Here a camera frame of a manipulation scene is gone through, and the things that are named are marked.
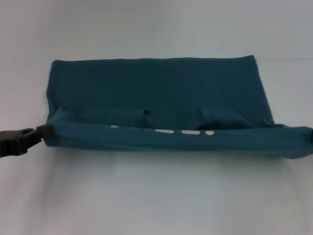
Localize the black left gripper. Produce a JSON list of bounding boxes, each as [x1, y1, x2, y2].
[[0, 124, 53, 159]]

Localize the blue teal shirt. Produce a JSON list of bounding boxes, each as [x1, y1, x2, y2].
[[45, 55, 313, 160]]

